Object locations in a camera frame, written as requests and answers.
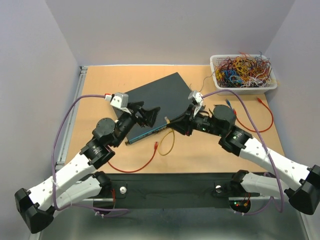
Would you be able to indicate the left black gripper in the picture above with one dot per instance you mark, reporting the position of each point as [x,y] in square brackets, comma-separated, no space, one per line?
[149,117]

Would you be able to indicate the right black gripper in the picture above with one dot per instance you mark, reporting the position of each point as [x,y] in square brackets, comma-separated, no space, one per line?
[186,128]

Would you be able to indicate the dark blue network switch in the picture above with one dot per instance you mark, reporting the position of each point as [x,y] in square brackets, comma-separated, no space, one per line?
[169,93]

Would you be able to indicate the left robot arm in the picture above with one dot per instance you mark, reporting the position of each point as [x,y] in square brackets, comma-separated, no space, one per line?
[80,178]

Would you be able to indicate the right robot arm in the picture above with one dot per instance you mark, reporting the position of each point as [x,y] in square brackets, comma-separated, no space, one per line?
[297,183]

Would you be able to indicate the black base mat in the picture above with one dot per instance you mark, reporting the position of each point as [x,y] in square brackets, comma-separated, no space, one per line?
[170,191]

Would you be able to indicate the white plastic basket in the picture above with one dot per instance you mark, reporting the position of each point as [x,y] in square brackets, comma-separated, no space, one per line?
[244,74]

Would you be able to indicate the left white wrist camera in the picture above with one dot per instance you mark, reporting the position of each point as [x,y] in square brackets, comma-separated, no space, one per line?
[118,100]

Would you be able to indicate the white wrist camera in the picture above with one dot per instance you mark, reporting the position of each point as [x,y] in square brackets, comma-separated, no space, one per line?
[197,100]
[118,100]

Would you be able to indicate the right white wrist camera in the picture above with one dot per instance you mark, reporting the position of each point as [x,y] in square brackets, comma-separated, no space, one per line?
[197,100]

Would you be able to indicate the aluminium left side rail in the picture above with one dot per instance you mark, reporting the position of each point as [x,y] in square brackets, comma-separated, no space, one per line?
[63,152]

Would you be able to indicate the aluminium rail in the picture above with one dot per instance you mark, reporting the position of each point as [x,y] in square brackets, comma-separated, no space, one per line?
[63,152]
[264,186]

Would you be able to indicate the aluminium front rail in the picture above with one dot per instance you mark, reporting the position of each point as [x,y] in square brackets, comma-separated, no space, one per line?
[264,186]

